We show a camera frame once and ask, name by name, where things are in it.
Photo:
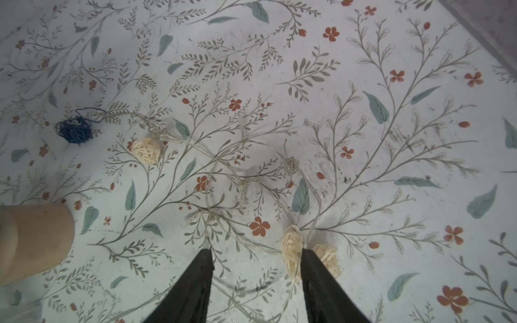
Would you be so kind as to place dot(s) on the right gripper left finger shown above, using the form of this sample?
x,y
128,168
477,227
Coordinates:
x,y
188,300

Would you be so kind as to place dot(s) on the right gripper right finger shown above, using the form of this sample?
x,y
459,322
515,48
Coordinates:
x,y
325,300

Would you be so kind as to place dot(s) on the string lights with rattan balls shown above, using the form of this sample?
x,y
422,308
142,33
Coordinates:
x,y
252,185

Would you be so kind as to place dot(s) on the small green christmas tree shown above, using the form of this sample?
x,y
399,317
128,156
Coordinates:
x,y
34,239

